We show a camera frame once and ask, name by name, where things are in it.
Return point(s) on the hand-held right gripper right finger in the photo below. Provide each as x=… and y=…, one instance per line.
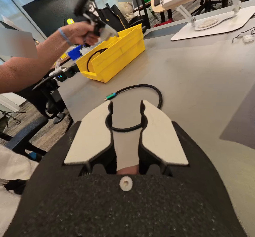
x=161, y=137

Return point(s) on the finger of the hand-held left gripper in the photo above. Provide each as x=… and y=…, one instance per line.
x=111, y=30
x=104, y=37

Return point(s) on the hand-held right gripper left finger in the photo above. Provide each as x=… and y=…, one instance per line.
x=89, y=137

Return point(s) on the yellow plastic bin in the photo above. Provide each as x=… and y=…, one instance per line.
x=119, y=57

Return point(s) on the person's left forearm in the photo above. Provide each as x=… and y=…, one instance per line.
x=29, y=67

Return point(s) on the dark grey desk mat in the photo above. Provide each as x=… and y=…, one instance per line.
x=165, y=31

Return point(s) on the person's left hand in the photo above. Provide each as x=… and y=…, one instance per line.
x=79, y=32

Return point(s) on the black backpack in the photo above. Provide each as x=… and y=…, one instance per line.
x=111, y=18

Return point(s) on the beige cushion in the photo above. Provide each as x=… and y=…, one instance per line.
x=127, y=12

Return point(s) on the small yellow object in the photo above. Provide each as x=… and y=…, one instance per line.
x=70, y=21

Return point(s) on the blue plastic bin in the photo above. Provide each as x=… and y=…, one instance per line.
x=75, y=52

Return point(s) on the black metal shelf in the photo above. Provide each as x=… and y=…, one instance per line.
x=145, y=12

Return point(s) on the blue wristband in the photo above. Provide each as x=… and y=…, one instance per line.
x=63, y=35

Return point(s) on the large black display panel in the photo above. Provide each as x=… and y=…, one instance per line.
x=49, y=12

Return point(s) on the black device with lit display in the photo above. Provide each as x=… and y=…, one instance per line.
x=60, y=77

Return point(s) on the black office chair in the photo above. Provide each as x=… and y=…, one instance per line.
x=207, y=2
x=42, y=95

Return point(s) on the person's white clothing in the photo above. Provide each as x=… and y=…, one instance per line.
x=12, y=165

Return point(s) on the white monitor stand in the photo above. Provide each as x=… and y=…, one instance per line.
x=229, y=24

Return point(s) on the small white charger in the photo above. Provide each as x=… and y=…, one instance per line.
x=248, y=38

